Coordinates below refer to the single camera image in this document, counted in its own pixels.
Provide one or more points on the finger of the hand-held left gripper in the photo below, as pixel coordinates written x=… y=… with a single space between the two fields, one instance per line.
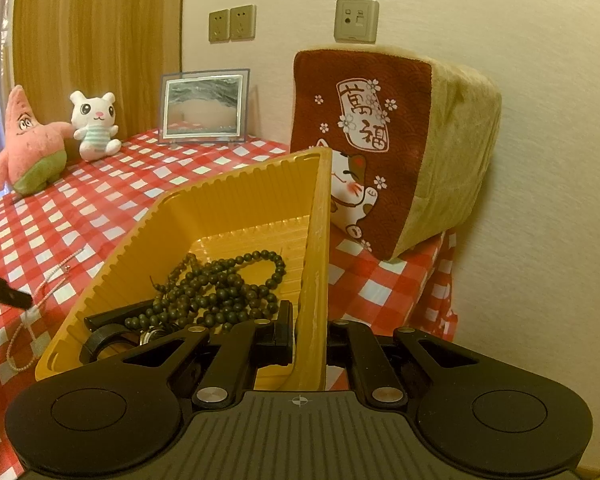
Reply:
x=5 y=290

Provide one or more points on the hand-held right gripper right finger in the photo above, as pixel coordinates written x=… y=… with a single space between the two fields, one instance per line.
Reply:
x=360 y=355

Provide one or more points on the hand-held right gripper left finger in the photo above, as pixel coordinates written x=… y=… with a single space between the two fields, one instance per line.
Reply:
x=280 y=332

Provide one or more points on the yellow plastic tray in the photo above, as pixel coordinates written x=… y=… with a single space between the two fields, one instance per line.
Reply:
x=205 y=215

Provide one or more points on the red white checkered tablecloth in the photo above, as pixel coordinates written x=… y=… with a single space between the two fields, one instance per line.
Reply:
x=80 y=210

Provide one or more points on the pink starfish plush toy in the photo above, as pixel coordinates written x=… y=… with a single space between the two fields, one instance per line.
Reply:
x=30 y=145

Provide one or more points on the white rabbit plush toy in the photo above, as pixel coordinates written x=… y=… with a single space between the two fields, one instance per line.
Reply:
x=96 y=125

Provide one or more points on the brown cat print cushion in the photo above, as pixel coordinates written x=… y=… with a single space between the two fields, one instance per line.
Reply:
x=395 y=150

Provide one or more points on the glass sand art frame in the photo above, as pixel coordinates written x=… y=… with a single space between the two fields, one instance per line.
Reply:
x=202 y=105

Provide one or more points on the wooden wall panel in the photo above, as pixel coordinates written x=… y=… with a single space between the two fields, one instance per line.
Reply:
x=100 y=35

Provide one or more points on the beige wall socket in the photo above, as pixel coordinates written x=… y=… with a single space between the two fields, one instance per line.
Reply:
x=219 y=25
x=242 y=21

